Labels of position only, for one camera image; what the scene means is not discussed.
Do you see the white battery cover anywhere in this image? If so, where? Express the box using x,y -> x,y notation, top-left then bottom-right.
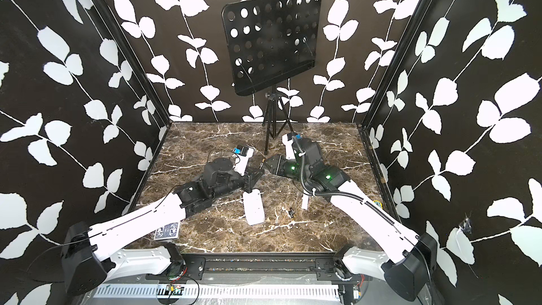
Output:
301,195 -> 309,210

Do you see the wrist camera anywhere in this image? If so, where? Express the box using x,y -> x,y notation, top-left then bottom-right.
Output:
282,132 -> 300,160
233,145 -> 254,176

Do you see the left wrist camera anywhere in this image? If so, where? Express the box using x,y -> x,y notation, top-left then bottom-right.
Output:
233,145 -> 254,176

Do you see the white digital alarm clock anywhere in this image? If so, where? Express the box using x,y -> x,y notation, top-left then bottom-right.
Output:
243,189 -> 265,226

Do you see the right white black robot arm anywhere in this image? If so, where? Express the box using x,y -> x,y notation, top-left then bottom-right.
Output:
263,135 -> 438,302

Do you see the blue playing card deck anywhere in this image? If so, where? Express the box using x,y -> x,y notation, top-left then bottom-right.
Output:
154,222 -> 180,241

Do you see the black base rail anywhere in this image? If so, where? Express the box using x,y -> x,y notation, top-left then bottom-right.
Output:
145,253 -> 429,282

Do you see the white slotted cable duct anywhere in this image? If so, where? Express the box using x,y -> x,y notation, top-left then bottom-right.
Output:
93,284 -> 340,302

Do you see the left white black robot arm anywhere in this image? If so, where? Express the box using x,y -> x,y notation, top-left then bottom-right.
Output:
61,158 -> 265,296

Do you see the black perforated music stand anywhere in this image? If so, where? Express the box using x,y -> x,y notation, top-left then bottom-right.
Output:
222,0 -> 322,141

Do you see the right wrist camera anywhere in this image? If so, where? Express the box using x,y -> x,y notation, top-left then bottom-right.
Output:
282,132 -> 300,160

